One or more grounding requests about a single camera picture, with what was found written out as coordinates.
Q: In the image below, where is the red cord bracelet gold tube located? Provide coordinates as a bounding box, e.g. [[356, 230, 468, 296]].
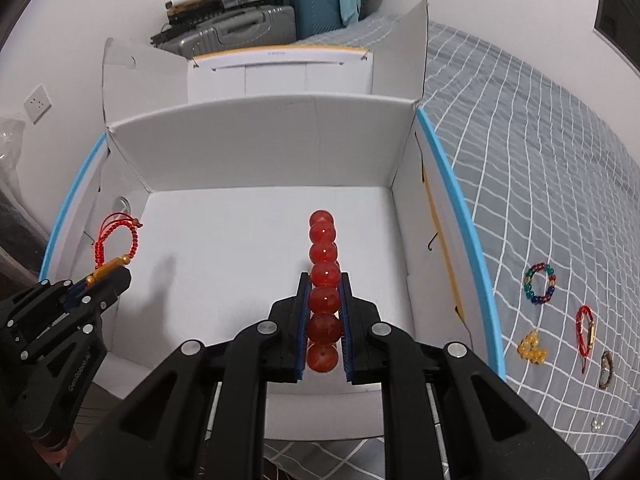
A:
[[85, 212, 142, 288]]

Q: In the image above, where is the red large bead bracelet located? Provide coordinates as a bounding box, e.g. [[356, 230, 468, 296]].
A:
[[305, 208, 343, 374]]

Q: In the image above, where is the yellow amber bead bracelet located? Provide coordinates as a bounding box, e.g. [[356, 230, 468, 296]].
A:
[[515, 328, 550, 366]]

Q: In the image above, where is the multicolour glass bead bracelet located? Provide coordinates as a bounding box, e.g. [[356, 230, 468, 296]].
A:
[[522, 261, 558, 306]]

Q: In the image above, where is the red string bracelet gold charm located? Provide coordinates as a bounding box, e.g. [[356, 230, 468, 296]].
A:
[[575, 304, 596, 374]]

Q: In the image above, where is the brown wooden bead bracelet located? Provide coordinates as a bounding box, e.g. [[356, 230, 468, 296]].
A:
[[598, 350, 615, 391]]

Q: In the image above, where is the white cardboard box blue print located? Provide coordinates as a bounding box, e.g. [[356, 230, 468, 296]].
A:
[[38, 0, 508, 443]]

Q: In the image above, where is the grey suitcase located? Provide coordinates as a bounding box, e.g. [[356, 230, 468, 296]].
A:
[[151, 6, 296, 58]]

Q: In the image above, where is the teal suitcase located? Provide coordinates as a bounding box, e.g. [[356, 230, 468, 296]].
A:
[[261, 0, 362, 42]]

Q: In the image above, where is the dark window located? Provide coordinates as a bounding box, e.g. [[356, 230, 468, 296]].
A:
[[594, 0, 639, 70]]

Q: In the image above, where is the white wall socket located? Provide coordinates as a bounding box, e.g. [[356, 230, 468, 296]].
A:
[[24, 84, 52, 124]]

